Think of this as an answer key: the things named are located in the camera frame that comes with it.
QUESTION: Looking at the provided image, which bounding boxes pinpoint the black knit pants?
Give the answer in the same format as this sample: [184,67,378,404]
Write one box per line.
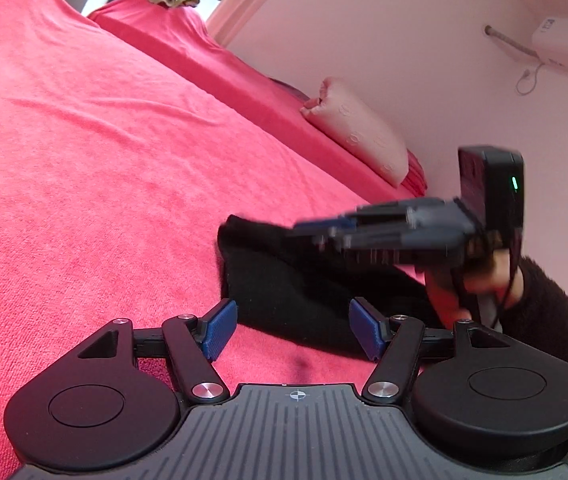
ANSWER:
[218,216,443,360]

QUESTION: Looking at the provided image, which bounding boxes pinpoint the right forearm black sleeve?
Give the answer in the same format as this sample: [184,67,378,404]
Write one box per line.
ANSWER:
[500,258,568,362]

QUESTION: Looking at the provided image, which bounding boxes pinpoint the right hand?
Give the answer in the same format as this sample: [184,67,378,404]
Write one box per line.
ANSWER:
[425,250,523,330]

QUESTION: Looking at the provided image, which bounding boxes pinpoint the light pink folded quilt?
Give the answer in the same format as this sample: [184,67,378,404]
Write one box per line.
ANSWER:
[300,77,410,188]

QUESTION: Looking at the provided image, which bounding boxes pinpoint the pink bedsheet near bed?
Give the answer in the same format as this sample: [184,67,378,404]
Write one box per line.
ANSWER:
[0,0,361,479]

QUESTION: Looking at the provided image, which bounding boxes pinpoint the pink far bed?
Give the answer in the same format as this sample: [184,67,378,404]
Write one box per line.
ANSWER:
[89,0,415,202]

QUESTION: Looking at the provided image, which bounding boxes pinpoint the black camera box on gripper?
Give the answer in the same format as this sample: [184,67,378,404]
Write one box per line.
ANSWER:
[457,145,524,276]

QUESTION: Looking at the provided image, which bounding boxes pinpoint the air conditioner pipe and cable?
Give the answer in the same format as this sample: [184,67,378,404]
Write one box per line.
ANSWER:
[483,23,547,97]

